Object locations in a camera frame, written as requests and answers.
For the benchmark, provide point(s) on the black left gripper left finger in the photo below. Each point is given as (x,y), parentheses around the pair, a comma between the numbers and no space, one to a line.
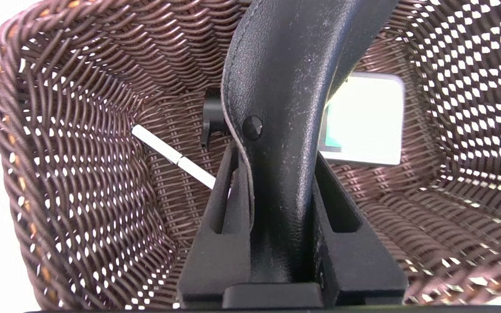
(215,256)

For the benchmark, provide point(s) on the dark brown wicker basket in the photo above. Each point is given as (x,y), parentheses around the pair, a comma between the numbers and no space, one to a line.
(81,174)

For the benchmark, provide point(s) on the black glasses case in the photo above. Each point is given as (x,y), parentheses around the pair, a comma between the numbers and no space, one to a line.
(285,130)

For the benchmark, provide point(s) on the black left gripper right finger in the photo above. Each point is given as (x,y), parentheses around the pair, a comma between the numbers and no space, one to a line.
(355,261)

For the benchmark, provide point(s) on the black square toiletry bottle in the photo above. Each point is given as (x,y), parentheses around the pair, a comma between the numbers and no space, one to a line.
(368,121)

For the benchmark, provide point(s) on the white pen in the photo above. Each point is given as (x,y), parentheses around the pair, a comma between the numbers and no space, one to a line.
(172,156)

